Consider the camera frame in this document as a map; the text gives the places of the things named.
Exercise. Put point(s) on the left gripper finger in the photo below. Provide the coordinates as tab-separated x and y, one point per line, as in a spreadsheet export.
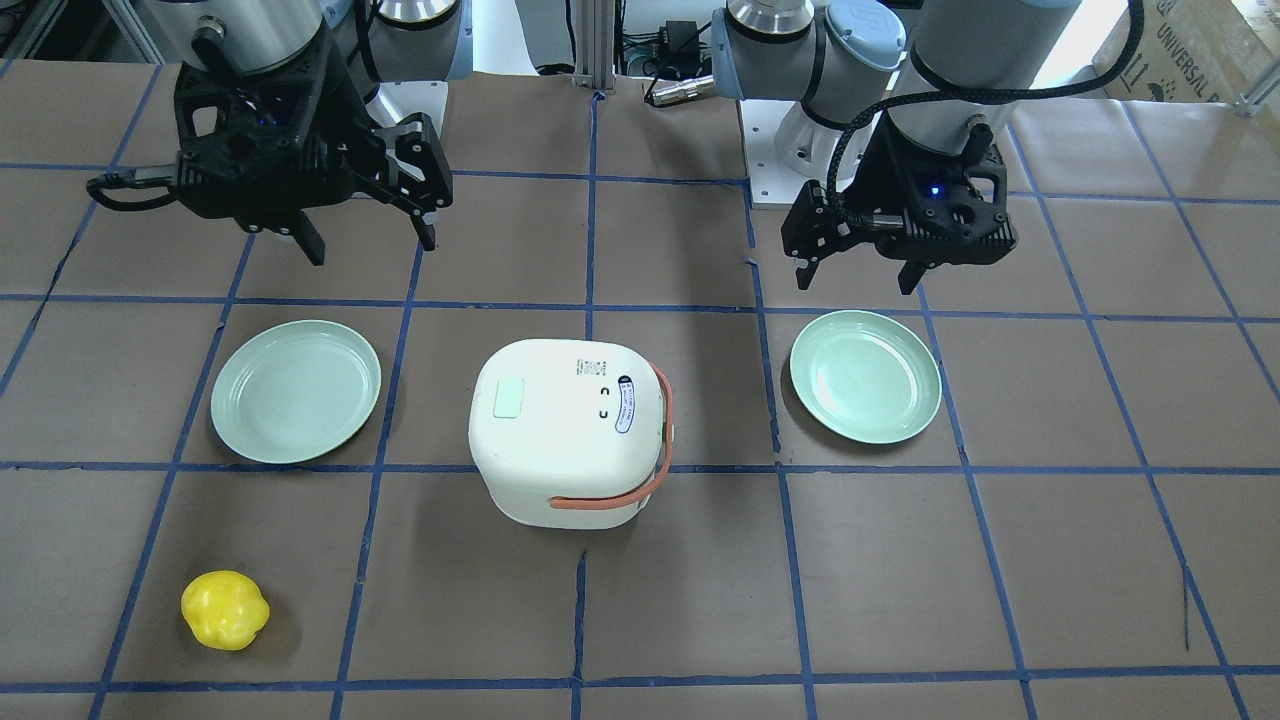
815	229
910	276

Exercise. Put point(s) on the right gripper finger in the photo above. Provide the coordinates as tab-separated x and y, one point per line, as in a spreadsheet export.
303	232
405	166

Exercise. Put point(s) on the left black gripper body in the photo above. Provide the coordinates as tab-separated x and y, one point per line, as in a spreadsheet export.
866	172

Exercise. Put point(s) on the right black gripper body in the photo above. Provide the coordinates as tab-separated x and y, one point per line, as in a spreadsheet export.
342	130

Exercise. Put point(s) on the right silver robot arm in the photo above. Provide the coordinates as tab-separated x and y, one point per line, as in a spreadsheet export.
397	41

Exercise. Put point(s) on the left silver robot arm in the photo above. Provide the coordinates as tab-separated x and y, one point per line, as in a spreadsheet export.
907	113

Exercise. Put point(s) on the green plate far from toy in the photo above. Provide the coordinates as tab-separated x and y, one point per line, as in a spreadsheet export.
865	377

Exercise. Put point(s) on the green plate near yellow toy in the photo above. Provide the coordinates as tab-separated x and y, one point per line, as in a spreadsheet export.
295	392

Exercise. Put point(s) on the black power adapter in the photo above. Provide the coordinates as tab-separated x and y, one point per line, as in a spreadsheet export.
679	41

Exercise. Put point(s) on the cardboard box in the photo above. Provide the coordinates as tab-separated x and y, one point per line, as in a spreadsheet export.
1199	51

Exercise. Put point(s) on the yellow toy pepper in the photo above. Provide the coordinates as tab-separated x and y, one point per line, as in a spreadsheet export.
225	610

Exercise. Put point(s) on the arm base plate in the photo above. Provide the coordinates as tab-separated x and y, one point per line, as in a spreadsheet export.
393	102
783	148

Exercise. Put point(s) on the aluminium frame post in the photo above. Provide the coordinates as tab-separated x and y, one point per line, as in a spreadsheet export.
594	44

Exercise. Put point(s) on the white rice cooker orange handle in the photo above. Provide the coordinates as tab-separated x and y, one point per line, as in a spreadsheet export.
571	434

